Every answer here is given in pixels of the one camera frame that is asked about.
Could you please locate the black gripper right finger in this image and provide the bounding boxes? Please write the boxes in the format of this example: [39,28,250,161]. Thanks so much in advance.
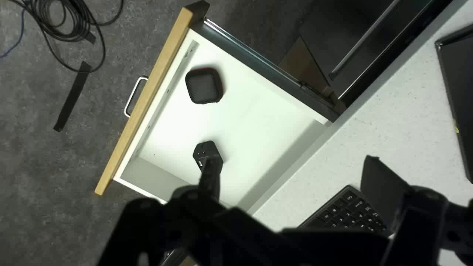
[360,154,411,238]

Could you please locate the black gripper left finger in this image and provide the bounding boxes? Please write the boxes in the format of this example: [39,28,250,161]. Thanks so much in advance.
[191,139,225,204]

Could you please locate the white drawer with wooden front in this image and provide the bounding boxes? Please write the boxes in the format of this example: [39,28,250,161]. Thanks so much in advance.
[94,5,342,209]

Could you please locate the black computer keyboard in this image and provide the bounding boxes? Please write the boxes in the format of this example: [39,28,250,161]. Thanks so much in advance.
[298,183,397,240]

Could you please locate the rounded black square object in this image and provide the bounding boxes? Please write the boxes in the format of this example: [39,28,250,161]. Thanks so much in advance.
[184,67,227,105]

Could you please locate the black box with yellow print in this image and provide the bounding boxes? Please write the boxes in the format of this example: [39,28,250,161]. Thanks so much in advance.
[434,24,473,185]

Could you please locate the black under-desk cabinet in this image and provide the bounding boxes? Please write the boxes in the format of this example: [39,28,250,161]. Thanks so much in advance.
[197,0,456,124]

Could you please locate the silver metal drawer handle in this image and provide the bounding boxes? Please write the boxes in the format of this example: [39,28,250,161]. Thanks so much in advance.
[123,74,150,118]

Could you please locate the black flat strap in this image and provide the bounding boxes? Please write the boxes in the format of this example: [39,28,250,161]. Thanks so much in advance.
[52,59,94,133]

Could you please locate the black floor cable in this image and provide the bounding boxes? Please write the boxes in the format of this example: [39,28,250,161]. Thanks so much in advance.
[9,0,125,74]

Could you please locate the thin blue cable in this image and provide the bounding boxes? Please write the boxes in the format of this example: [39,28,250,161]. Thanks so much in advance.
[0,8,27,59]

